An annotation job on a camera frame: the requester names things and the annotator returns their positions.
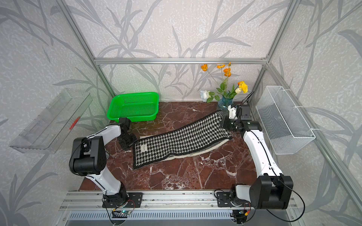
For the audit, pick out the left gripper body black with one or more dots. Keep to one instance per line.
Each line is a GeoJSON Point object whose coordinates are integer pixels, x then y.
{"type": "Point", "coordinates": [127, 141]}

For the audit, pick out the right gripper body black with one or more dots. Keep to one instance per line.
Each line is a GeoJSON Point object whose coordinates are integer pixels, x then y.
{"type": "Point", "coordinates": [228, 124]}

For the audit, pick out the black white patterned scarf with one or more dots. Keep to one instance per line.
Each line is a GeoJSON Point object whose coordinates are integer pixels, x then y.
{"type": "Point", "coordinates": [198, 137]}

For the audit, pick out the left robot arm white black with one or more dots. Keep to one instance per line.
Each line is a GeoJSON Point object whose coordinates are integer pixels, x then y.
{"type": "Point", "coordinates": [89, 159]}

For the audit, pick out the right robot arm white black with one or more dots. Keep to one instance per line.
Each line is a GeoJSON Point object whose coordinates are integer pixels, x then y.
{"type": "Point", "coordinates": [272, 189]}

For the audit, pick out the green plastic basket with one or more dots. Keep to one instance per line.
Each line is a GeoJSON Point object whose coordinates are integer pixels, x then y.
{"type": "Point", "coordinates": [134, 106]}

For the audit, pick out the blue glass vase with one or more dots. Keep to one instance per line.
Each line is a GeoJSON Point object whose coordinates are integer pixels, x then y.
{"type": "Point", "coordinates": [223, 103]}

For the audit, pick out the artificial flowers bouquet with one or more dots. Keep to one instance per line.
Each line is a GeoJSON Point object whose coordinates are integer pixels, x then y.
{"type": "Point", "coordinates": [222, 92]}

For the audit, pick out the red item in tray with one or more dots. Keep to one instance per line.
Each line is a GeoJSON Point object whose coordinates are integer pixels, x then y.
{"type": "Point", "coordinates": [74, 123]}

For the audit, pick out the left circuit board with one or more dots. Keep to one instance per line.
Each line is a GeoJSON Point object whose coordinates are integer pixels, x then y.
{"type": "Point", "coordinates": [121, 213]}

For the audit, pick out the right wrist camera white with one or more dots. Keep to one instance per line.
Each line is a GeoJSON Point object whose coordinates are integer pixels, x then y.
{"type": "Point", "coordinates": [232, 111]}

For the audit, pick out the white wire mesh basket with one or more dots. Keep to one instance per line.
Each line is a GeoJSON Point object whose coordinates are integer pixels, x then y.
{"type": "Point", "coordinates": [285, 126]}

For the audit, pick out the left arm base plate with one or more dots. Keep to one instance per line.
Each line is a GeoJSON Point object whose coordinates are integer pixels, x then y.
{"type": "Point", "coordinates": [130, 200]}

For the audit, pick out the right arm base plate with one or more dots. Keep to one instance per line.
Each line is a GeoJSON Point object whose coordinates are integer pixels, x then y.
{"type": "Point", "coordinates": [225, 199]}

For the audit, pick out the aluminium front rail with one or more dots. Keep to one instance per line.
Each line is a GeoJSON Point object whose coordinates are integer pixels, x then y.
{"type": "Point", "coordinates": [151, 200]}

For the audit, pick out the clear plastic wall tray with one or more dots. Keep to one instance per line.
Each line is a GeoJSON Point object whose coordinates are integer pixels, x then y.
{"type": "Point", "coordinates": [48, 131]}

